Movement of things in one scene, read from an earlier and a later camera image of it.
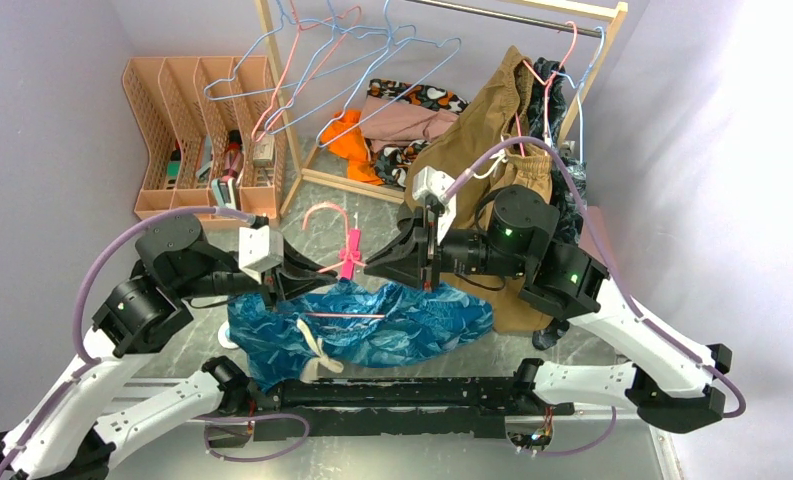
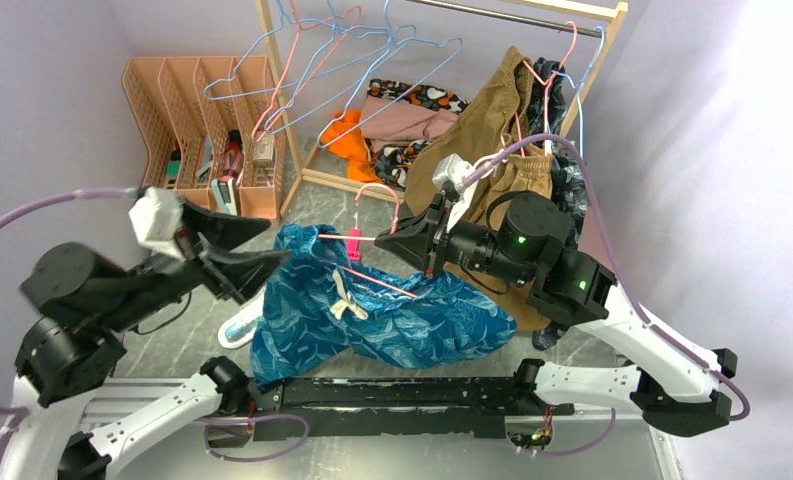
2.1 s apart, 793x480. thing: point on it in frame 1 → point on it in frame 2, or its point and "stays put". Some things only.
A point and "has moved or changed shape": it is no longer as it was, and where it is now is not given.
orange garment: [343, 138] stays put
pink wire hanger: [348, 255] → [392, 231]
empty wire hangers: [299, 82] stays put
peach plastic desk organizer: [213, 132] stays put
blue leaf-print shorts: [297, 338] has moved or changed shape
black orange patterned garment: [392, 163] stays put
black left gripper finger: [295, 260] → [224, 232]
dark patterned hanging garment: [569, 176] stays put
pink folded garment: [386, 120] stays put
